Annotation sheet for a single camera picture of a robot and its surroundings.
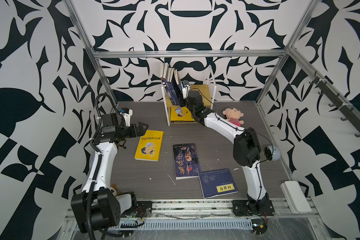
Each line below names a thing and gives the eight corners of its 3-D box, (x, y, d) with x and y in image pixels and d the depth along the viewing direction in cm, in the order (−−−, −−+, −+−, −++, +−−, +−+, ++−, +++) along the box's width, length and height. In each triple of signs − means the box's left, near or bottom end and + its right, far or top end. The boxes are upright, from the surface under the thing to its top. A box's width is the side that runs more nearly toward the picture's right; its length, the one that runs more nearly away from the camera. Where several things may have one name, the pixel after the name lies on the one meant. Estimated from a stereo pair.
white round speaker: (264, 163, 92) (272, 156, 84) (260, 152, 97) (268, 145, 89) (273, 163, 92) (282, 156, 84) (269, 153, 97) (277, 145, 89)
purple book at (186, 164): (175, 179, 85) (175, 178, 83) (173, 146, 98) (173, 144, 96) (200, 177, 86) (200, 176, 84) (195, 144, 99) (195, 143, 97)
